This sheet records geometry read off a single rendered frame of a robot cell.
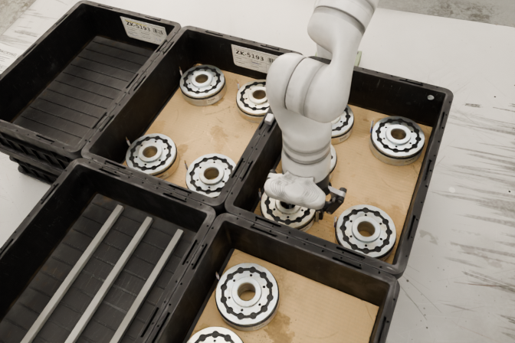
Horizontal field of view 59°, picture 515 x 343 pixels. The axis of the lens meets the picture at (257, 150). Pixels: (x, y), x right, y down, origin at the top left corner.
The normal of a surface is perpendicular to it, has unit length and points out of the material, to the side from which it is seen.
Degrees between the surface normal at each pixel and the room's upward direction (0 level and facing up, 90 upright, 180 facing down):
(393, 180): 0
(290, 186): 6
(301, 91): 50
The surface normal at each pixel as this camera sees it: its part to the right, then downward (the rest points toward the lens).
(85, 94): -0.07, -0.59
